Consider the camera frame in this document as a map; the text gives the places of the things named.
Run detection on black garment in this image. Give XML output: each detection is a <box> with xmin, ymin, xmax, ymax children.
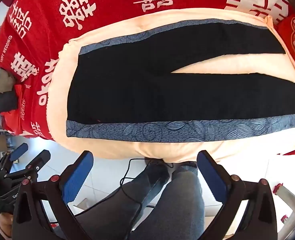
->
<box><xmin>0</xmin><ymin>90</ymin><xmax>18</xmax><ymax>114</ymax></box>

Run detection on black pants with blue stripes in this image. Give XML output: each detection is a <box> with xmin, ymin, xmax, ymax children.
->
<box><xmin>66</xmin><ymin>18</ymin><xmax>295</xmax><ymax>138</ymax></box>

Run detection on person's leg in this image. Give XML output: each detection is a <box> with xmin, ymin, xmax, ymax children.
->
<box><xmin>135</xmin><ymin>171</ymin><xmax>205</xmax><ymax>240</ymax></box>
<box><xmin>75</xmin><ymin>166</ymin><xmax>170</xmax><ymax>240</ymax></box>

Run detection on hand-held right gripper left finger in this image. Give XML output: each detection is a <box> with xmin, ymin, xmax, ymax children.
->
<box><xmin>11</xmin><ymin>151</ymin><xmax>94</xmax><ymax>240</ymax></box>

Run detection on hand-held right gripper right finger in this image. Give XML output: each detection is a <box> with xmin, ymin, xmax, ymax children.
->
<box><xmin>197</xmin><ymin>151</ymin><xmax>278</xmax><ymax>240</ymax></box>

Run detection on person's left leg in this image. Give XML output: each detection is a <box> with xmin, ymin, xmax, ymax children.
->
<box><xmin>75</xmin><ymin>166</ymin><xmax>170</xmax><ymax>240</ymax></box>

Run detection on black cable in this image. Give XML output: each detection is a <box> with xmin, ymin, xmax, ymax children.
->
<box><xmin>120</xmin><ymin>158</ymin><xmax>173</xmax><ymax>240</ymax></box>

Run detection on person's left shoe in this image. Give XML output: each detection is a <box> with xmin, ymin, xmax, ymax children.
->
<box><xmin>145</xmin><ymin>158</ymin><xmax>173</xmax><ymax>175</ymax></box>

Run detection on cardboard piece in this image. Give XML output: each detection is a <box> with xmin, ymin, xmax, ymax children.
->
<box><xmin>74</xmin><ymin>197</ymin><xmax>88</xmax><ymax>210</ymax></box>

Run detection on red printed blanket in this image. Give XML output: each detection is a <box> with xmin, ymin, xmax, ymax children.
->
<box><xmin>0</xmin><ymin>0</ymin><xmax>295</xmax><ymax>155</ymax></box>

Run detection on person's right shoe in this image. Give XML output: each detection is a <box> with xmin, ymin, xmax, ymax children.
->
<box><xmin>176</xmin><ymin>161</ymin><xmax>198</xmax><ymax>173</ymax></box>

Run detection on peach blanket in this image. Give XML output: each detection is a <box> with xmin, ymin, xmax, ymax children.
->
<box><xmin>45</xmin><ymin>9</ymin><xmax>295</xmax><ymax>163</ymax></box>

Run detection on person's shoe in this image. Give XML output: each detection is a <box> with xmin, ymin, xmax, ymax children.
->
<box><xmin>176</xmin><ymin>161</ymin><xmax>198</xmax><ymax>173</ymax></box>
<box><xmin>145</xmin><ymin>158</ymin><xmax>173</xmax><ymax>175</ymax></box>

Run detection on person's right leg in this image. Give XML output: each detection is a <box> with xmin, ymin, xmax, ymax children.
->
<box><xmin>135</xmin><ymin>171</ymin><xmax>205</xmax><ymax>240</ymax></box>

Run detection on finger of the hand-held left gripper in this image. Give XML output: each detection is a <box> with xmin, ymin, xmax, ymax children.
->
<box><xmin>4</xmin><ymin>150</ymin><xmax>51</xmax><ymax>184</ymax></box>
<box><xmin>2</xmin><ymin>142</ymin><xmax>29</xmax><ymax>167</ymax></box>

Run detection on red patterned cushion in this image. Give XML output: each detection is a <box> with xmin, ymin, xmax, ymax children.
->
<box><xmin>278</xmin><ymin>14</ymin><xmax>295</xmax><ymax>74</ymax></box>

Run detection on metal frame with red caps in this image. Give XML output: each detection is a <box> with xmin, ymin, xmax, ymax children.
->
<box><xmin>273</xmin><ymin>171</ymin><xmax>295</xmax><ymax>240</ymax></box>

